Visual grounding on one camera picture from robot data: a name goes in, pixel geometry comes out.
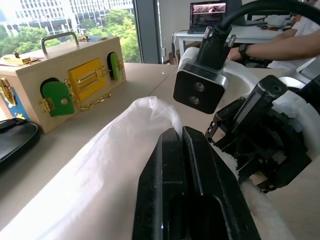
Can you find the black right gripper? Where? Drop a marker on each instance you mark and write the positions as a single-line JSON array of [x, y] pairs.
[[270, 150]]

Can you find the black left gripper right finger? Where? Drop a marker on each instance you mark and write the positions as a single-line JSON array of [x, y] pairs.
[[215, 195]]

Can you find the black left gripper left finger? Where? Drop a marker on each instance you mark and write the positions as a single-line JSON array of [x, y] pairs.
[[160, 190]]

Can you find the white fluffy towel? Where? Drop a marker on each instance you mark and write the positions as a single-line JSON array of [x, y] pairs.
[[262, 212]]

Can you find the person's hand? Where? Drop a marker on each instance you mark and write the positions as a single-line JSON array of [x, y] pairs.
[[234, 53]]

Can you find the black wristwatch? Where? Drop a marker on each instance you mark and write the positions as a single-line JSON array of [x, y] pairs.
[[243, 50]]

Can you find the white office table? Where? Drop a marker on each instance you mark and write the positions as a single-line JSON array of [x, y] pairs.
[[250, 36]]

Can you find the small green box door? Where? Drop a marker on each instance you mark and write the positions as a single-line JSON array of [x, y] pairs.
[[114, 66]]

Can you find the yellow box door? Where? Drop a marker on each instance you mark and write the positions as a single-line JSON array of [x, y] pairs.
[[86, 78]]

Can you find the large green box door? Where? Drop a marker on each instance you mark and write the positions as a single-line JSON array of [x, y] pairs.
[[57, 98]]

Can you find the open black laptop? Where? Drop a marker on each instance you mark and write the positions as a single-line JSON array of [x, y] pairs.
[[207, 17]]

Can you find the black zip pouch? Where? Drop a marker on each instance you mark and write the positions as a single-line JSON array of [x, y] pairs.
[[15, 142]]

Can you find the wooden lock box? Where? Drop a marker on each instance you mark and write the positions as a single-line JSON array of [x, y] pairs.
[[32, 75]]

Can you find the right robot arm with camera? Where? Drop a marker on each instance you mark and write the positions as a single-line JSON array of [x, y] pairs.
[[240, 72]]

